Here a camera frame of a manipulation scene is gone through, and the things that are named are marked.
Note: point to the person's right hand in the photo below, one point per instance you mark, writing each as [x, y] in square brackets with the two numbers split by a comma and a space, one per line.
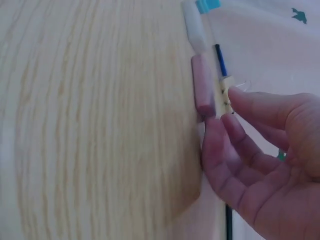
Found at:
[280, 190]

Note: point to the cream speckled rectangular block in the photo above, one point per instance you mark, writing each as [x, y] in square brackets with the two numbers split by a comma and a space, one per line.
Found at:
[224, 96]

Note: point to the clear plastic piece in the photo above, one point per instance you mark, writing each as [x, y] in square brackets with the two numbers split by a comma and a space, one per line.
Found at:
[243, 84]

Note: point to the pink rectangular block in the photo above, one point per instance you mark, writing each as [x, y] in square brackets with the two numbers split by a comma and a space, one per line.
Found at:
[203, 85]

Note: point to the blue and black stick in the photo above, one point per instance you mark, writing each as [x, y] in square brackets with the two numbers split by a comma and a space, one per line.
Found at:
[221, 60]

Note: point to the white rectangular block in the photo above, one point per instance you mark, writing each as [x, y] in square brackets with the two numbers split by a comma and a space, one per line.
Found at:
[195, 25]

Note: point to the light blue plastic piece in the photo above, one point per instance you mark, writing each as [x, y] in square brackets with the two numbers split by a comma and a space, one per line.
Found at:
[207, 4]

